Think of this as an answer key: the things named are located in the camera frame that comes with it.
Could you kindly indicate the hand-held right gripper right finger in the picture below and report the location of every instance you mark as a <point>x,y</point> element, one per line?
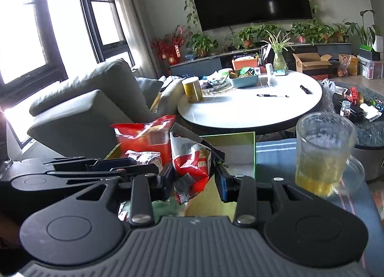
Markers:
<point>221,184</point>

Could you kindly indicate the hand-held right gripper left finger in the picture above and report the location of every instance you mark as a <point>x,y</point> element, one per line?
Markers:
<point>168,182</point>

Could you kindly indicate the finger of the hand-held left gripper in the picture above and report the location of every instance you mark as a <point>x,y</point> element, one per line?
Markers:
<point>135,171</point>
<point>114,163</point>

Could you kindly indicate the large red snack packet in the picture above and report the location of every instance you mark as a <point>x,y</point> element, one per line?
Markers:
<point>135,142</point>

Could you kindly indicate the red white snack packet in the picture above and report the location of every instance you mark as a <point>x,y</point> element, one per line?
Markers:
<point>192,160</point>

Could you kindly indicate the green cardboard box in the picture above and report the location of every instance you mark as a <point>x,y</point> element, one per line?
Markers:
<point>237,151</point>

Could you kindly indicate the silver snack packet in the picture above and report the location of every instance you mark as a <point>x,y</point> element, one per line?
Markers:
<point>145,158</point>

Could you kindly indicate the grey sofa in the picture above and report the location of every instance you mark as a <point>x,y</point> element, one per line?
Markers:
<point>84,115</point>

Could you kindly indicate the white round table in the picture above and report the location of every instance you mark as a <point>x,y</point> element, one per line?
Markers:
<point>249,109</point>

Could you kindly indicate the pale cushion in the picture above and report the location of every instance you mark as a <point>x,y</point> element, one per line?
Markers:
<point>171,94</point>

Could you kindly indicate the yellow can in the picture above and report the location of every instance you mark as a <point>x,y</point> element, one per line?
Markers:
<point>192,91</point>

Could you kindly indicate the black pen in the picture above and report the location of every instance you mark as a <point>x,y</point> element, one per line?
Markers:
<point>273,95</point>

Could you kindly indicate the teal basket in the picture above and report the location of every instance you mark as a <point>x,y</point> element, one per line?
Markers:
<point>243,80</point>

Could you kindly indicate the glass mug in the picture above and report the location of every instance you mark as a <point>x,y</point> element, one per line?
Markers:
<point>324,157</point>

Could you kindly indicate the grey television console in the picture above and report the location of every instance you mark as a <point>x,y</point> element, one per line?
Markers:
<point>198,65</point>

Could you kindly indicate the orange box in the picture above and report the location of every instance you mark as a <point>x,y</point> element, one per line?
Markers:
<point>244,63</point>

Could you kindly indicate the white cup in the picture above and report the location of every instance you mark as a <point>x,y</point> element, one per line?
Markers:
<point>269,69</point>

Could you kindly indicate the black marker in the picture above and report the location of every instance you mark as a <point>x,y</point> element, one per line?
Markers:
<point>306,89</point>

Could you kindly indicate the red flower decoration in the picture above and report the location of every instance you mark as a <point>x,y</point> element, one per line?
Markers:
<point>171,46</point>

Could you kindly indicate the blue striped tablecloth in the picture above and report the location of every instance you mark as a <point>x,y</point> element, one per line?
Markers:
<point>354,220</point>

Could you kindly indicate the clear plastic bag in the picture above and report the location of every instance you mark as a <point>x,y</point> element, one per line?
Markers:
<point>328,94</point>

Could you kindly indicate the potted green plant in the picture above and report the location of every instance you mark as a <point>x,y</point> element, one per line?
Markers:
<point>201,43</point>
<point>252,35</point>
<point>312,32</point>

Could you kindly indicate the plant in glass vase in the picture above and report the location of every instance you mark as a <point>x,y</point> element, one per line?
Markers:
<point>278,52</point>

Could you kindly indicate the small clear jar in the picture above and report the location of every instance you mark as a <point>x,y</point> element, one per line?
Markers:
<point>345,109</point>

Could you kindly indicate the beige curtain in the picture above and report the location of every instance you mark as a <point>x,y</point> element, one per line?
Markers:
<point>132,19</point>

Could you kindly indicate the open cardboard box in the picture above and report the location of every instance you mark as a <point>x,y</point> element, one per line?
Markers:
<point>312,62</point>

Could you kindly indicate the narrow dark framed window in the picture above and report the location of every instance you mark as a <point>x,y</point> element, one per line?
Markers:
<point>102,10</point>

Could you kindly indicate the dark round side table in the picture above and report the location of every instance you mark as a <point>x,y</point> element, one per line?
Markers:
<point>369,136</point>

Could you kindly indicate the large dark framed window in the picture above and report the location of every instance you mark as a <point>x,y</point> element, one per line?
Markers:
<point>24,25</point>

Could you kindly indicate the red small box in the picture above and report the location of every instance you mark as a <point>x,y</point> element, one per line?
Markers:
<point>355,95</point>

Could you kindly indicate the white tissue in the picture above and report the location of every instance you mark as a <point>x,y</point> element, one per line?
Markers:
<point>370,112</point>

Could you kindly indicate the clear plastic storage box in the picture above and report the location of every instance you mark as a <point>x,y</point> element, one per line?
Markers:
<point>372,68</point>

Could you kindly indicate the small potted plant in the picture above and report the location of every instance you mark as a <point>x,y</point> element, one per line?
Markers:
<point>340,33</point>

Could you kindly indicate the green black box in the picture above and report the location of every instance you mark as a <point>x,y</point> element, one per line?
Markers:
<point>369,52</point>

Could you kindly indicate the tall plant in white pot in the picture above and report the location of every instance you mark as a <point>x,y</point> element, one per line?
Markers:
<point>366,29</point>

